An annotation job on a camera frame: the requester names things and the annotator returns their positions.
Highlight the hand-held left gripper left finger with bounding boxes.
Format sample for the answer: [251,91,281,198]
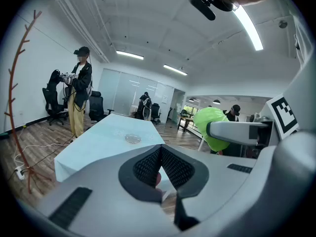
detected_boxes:
[36,144,182,237]

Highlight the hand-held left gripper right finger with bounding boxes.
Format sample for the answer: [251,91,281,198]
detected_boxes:
[160,144,259,232]

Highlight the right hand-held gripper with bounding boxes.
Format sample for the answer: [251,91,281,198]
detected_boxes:
[206,93,300,150]

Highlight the clear glass dish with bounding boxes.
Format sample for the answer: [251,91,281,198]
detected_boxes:
[124,133,143,145]

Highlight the light blue tablecloth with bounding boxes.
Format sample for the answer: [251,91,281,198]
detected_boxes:
[53,113,166,183]

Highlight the red tree-shaped coat rack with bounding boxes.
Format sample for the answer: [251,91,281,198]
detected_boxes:
[4,10,54,195]

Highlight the white power strip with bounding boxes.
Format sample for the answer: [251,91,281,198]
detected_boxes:
[14,166,26,181]

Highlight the grey office chair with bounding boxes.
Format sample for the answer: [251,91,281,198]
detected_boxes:
[141,98,153,121]

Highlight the ceiling strip light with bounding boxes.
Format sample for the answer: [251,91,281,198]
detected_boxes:
[162,64,188,77]
[233,4,264,52]
[116,49,145,60]

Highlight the black jacket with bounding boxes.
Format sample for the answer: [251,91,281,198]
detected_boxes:
[46,69,62,91]

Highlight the white cable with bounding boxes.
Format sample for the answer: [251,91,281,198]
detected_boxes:
[12,142,75,169]

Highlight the black head-worn camera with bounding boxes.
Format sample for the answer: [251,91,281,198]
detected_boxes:
[189,0,239,22]

